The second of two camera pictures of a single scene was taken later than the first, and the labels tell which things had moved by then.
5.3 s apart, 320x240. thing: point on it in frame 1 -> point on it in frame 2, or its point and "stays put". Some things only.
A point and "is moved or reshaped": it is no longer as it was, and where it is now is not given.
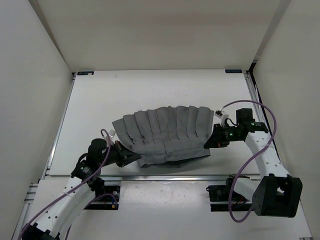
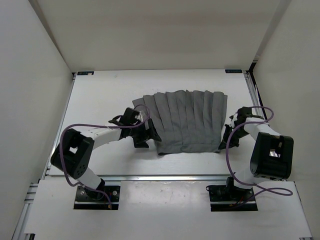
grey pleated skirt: (166, 135) is moved or reshaped
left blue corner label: (87, 73) stays put
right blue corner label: (233, 71) stays put
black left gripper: (125, 156) -> (150, 133)
